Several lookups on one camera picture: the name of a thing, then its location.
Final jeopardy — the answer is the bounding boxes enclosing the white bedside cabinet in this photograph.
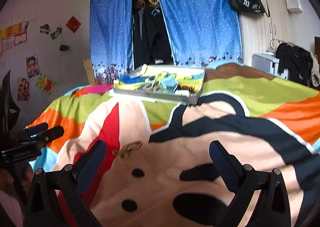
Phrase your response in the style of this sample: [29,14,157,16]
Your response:
[252,53,289,80]

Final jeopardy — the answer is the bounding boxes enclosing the person's left hand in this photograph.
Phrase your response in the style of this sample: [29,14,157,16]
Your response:
[1,163,34,193]

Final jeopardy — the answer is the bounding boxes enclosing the red square wall paper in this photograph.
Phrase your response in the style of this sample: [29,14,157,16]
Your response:
[66,16,81,33]

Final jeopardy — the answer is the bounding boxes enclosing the blue plastic basket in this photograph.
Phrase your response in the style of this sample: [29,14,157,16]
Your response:
[161,77,178,92]

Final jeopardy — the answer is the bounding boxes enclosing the black clothes pile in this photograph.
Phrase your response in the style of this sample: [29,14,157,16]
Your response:
[276,42,313,86]

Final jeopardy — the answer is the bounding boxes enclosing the family cartoon wall poster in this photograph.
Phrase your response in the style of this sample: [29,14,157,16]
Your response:
[17,78,30,101]

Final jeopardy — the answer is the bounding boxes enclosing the colourful cartoon bed quilt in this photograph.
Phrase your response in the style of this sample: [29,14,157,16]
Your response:
[32,63,319,226]

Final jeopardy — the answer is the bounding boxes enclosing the cartoon character wall poster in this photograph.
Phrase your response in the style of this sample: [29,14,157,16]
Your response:
[26,55,41,78]

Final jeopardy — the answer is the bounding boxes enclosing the blue dotted wardrobe curtain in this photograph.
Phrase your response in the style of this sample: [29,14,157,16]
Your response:
[89,0,243,85]

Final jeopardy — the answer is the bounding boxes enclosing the white hanging paper bag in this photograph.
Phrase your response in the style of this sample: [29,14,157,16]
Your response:
[286,0,303,13]

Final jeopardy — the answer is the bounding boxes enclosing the hanging dark clothes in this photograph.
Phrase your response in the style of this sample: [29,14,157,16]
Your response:
[132,0,174,68]

